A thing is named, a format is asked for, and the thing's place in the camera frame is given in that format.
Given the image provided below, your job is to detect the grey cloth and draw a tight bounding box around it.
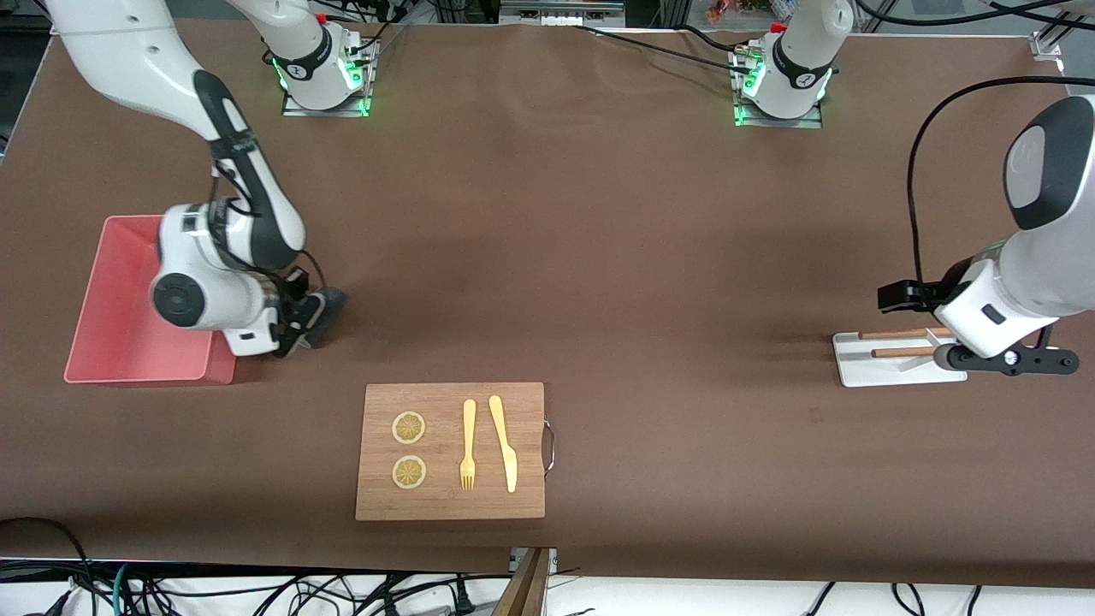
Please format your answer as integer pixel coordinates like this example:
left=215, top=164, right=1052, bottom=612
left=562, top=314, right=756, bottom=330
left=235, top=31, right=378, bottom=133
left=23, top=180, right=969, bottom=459
left=304, top=288, right=349, bottom=349

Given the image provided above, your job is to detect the white rack base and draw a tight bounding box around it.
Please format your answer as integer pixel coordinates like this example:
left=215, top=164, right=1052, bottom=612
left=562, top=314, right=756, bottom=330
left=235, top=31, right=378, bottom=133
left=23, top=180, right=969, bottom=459
left=833, top=329, right=968, bottom=388

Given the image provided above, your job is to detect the wooden cutting board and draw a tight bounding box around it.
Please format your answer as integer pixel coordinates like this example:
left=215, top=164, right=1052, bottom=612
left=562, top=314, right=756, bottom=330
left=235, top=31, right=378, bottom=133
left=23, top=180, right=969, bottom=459
left=355, top=382, right=557, bottom=522

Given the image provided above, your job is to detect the pink plastic bin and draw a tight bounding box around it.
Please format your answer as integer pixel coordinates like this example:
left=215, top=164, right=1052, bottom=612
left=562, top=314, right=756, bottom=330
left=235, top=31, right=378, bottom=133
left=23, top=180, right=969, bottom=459
left=63, top=216, right=237, bottom=387

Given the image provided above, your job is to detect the yellow plastic fork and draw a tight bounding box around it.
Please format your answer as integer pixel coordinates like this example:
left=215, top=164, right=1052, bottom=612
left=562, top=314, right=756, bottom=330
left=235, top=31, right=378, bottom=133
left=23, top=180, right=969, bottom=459
left=459, top=399, right=477, bottom=491

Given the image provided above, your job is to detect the yellow plastic knife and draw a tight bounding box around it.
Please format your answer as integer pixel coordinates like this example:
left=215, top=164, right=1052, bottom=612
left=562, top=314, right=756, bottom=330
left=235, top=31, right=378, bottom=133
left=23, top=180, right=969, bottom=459
left=488, top=394, right=518, bottom=494

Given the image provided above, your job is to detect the aluminium corner profile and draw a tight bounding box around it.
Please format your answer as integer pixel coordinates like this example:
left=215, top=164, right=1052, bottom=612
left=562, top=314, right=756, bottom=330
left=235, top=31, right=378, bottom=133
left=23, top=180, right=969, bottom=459
left=1029, top=24, right=1074, bottom=61

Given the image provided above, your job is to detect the wooden plank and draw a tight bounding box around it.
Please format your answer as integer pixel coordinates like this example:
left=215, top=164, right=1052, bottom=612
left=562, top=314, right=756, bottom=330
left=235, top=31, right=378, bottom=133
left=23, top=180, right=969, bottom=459
left=492, top=548, right=550, bottom=616

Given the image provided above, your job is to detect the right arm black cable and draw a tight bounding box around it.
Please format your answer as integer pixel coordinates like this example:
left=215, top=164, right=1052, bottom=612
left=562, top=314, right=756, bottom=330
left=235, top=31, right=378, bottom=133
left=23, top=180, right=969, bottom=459
left=210, top=154, right=328, bottom=296

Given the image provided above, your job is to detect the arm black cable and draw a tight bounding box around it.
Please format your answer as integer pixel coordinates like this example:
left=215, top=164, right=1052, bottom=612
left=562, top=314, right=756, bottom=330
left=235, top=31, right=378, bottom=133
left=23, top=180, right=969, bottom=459
left=210, top=154, right=328, bottom=296
left=855, top=0, right=1095, bottom=287

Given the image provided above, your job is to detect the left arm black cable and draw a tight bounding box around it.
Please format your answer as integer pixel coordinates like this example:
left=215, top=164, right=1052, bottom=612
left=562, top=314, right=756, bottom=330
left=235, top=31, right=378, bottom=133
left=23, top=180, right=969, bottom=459
left=855, top=0, right=1095, bottom=287

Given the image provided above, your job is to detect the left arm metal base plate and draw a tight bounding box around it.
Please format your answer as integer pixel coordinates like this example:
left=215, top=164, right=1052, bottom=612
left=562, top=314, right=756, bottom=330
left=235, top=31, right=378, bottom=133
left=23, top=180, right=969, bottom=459
left=734, top=47, right=824, bottom=129

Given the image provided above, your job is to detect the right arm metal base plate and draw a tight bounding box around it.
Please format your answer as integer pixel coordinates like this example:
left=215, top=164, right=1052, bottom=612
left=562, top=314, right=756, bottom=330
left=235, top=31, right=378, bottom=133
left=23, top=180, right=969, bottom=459
left=282, top=38, right=376, bottom=118

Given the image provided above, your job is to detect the thick black looped cable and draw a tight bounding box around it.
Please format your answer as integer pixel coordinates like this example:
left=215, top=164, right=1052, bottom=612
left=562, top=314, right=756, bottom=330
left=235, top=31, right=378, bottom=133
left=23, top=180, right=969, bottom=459
left=0, top=517, right=91, bottom=600

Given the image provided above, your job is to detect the short black table cable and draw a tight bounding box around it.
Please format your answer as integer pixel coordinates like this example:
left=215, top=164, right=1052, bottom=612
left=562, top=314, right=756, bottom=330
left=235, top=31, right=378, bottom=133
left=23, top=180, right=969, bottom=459
left=672, top=24, right=747, bottom=54

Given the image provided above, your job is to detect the long black table cable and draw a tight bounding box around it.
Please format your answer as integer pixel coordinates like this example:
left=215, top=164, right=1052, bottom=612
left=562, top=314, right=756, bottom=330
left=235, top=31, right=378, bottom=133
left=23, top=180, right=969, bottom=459
left=571, top=24, right=758, bottom=74

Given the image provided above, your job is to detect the small metal bracket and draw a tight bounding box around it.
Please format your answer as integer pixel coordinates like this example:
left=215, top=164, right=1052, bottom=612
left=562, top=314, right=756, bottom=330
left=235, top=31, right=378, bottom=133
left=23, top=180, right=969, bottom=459
left=508, top=547, right=559, bottom=576

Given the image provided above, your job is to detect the aluminium frame bar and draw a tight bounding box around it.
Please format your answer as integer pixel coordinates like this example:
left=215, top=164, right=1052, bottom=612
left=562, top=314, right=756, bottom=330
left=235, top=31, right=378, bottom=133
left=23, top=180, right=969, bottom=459
left=499, top=0, right=627, bottom=28

